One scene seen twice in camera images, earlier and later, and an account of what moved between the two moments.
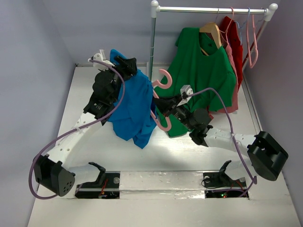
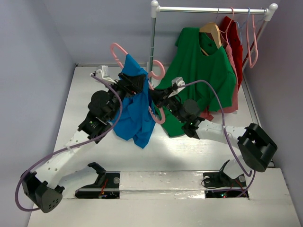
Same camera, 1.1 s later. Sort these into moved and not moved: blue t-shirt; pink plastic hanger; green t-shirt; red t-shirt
Moved: pink plastic hanger
Not moved: green t-shirt; blue t-shirt; red t-shirt
